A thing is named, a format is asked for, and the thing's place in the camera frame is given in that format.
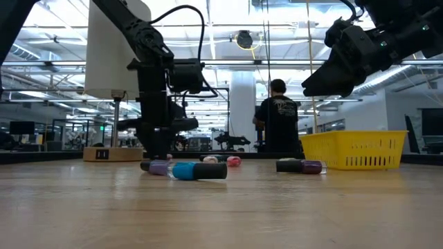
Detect white shade wooden base lamp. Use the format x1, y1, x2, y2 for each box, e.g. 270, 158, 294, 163
82, 0, 152, 163

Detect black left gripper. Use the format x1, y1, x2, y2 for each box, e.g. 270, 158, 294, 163
116, 65, 200, 159

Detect light blue nail polish bottle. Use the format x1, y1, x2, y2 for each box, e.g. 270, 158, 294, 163
168, 161, 228, 181

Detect lilac nail polish bottle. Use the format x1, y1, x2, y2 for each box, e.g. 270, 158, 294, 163
139, 159, 173, 177

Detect large black monitor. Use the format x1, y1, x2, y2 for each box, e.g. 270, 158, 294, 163
417, 107, 443, 155

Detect dark purple nail polish bottle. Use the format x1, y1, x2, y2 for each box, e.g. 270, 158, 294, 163
275, 158, 328, 175

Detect black computer monitor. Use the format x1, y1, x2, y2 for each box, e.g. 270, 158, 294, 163
9, 120, 35, 135

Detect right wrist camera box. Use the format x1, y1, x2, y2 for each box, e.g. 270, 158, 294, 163
324, 19, 349, 49

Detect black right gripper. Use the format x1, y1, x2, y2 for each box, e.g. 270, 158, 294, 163
301, 26, 394, 98

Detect person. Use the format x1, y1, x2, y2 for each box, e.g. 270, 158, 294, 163
251, 78, 302, 154

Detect yellow plastic basket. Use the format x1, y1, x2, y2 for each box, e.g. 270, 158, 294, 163
299, 129, 409, 171

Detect red nail polish bottle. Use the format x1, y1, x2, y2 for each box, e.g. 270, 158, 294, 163
219, 155, 242, 168

